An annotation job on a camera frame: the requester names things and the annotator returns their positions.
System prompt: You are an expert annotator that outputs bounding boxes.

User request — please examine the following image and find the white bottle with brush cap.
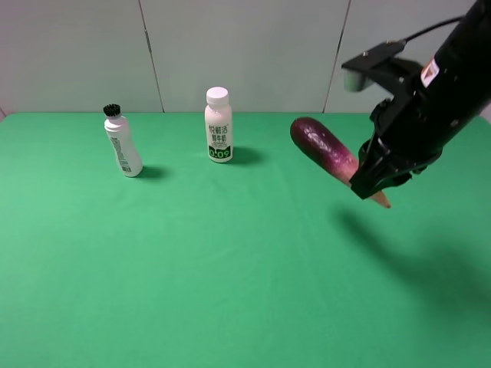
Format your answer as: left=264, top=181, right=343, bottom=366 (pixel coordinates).
left=103, top=103, right=143, bottom=177

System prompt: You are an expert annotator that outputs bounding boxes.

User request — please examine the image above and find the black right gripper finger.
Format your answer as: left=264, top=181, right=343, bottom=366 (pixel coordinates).
left=350, top=147, right=412, bottom=199

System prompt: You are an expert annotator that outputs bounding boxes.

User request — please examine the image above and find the white milk bottle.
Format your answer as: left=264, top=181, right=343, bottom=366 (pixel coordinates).
left=204, top=87, right=233, bottom=163

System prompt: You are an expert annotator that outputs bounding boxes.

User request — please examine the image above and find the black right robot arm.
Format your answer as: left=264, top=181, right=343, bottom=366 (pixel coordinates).
left=341, top=1, right=490, bottom=199

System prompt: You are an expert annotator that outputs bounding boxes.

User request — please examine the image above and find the purple eggplant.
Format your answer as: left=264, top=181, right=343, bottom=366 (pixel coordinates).
left=289, top=117, right=393, bottom=209

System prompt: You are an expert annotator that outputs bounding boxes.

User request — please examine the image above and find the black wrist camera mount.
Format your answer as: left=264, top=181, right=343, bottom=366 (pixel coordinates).
left=341, top=40, right=423, bottom=96

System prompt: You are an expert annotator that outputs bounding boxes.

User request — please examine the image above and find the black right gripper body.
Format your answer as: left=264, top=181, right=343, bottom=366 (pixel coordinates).
left=358, top=63, right=490, bottom=180

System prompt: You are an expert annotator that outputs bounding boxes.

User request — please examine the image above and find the green table cloth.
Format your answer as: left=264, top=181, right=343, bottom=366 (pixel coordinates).
left=1, top=113, right=490, bottom=367

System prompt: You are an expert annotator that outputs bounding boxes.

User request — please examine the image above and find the black cable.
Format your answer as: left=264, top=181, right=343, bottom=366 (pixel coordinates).
left=398, top=14, right=466, bottom=44

